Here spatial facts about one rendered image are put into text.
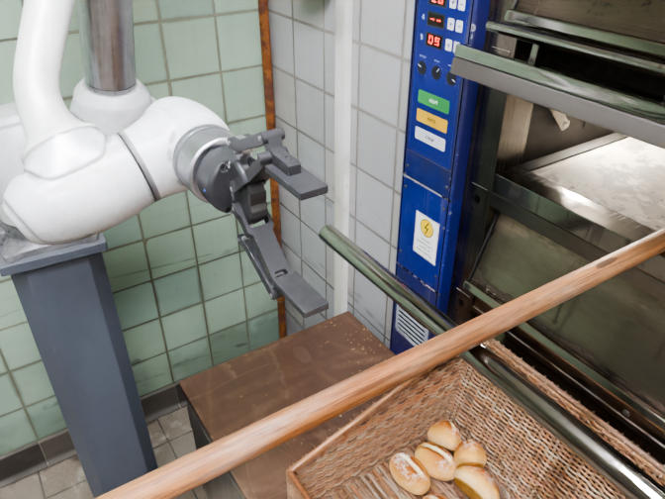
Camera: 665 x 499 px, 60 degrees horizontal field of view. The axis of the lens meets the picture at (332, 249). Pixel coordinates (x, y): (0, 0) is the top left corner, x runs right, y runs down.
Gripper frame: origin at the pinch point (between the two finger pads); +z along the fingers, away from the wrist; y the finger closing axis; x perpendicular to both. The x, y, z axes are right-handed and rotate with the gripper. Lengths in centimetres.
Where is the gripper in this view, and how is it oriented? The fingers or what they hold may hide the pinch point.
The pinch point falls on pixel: (310, 250)
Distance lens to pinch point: 56.8
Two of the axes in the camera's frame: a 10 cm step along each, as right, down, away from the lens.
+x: -8.4, 3.0, -4.5
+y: 0.0, 8.4, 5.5
